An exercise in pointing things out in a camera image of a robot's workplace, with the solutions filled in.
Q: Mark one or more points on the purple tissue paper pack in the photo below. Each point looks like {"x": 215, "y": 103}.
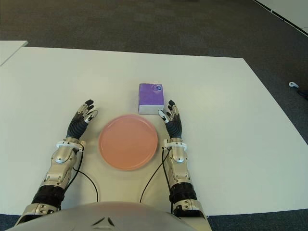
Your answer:
{"x": 150, "y": 97}

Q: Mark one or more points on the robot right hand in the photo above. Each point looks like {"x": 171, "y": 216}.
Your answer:
{"x": 175, "y": 127}

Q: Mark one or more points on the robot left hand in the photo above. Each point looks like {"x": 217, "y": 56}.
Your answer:
{"x": 77, "y": 127}

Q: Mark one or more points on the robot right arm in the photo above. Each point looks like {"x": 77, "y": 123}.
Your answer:
{"x": 179, "y": 168}

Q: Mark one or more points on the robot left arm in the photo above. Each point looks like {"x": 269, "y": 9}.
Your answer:
{"x": 60, "y": 158}

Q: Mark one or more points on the silver robot torso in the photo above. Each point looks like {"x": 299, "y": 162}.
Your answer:
{"x": 108, "y": 216}

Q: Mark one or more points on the white side table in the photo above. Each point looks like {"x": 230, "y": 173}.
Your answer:
{"x": 9, "y": 49}

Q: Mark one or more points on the white handheld controller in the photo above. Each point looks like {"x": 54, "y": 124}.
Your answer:
{"x": 293, "y": 84}

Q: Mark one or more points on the pink round plate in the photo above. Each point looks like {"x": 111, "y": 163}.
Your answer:
{"x": 127, "y": 144}

